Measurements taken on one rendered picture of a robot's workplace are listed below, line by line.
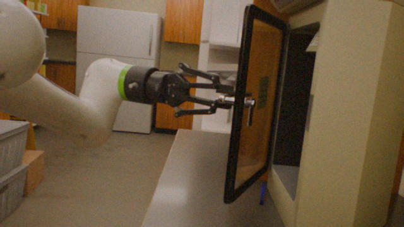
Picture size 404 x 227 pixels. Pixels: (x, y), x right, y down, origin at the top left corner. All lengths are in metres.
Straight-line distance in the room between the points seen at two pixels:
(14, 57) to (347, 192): 0.60
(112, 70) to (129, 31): 4.74
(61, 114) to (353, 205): 0.61
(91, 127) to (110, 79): 0.13
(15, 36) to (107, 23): 5.26
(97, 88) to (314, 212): 0.57
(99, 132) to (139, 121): 4.82
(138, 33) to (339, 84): 5.05
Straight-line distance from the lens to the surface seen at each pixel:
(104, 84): 0.94
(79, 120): 0.87
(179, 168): 1.14
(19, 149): 3.09
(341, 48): 0.71
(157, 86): 0.87
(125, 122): 5.77
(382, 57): 0.74
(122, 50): 5.69
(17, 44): 0.51
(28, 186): 3.45
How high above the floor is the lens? 1.29
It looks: 9 degrees down
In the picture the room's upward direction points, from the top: 6 degrees clockwise
